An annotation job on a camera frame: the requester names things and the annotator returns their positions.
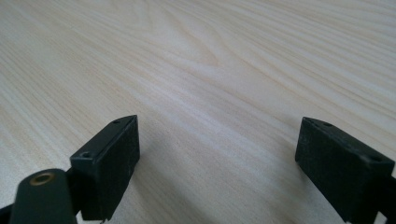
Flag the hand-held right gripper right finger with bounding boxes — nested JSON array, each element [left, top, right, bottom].
[[294, 116, 396, 224]]

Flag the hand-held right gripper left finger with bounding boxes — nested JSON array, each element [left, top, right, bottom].
[[69, 114, 141, 222]]

